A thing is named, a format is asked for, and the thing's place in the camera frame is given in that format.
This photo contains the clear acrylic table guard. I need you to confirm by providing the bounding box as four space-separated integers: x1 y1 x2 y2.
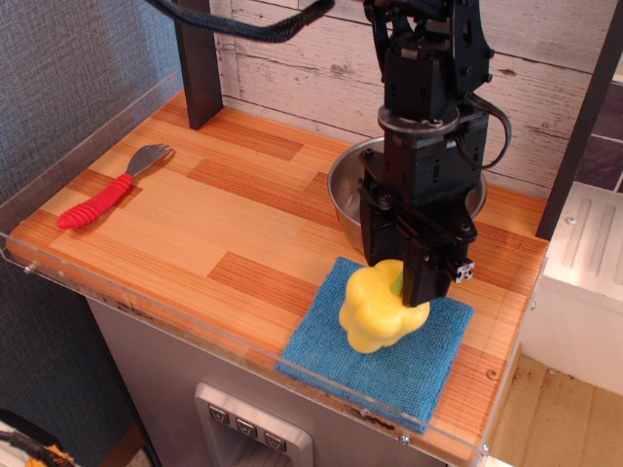
9 75 546 462

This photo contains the grey toy fridge cabinet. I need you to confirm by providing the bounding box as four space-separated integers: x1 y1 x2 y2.
89 300 472 466

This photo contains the black braided cable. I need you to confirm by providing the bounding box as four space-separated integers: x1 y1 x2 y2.
145 0 337 44

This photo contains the dark left support post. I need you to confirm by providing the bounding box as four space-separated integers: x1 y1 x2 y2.
175 23 223 130

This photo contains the stainless steel bowl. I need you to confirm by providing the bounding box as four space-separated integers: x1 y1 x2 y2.
326 135 489 245

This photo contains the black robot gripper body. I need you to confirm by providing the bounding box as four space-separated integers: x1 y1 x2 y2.
359 104 489 282

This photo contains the dark support post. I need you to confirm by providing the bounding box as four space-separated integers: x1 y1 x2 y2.
536 0 622 240
175 23 223 130

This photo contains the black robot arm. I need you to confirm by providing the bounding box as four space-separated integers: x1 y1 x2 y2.
359 1 493 306

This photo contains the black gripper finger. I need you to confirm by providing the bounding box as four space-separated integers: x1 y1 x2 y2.
402 237 462 307
360 187 405 266

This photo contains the dark right support post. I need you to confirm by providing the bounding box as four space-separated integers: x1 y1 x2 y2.
536 0 622 240

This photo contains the yellow object bottom left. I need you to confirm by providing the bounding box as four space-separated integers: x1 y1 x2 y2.
24 446 74 467

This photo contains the red handled metal spork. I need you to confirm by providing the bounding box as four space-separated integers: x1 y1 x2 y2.
57 144 174 230

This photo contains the yellow toy bell pepper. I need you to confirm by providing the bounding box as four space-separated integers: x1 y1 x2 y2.
339 259 430 354

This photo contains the blue folded cloth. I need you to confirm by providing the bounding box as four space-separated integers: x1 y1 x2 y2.
275 257 474 434

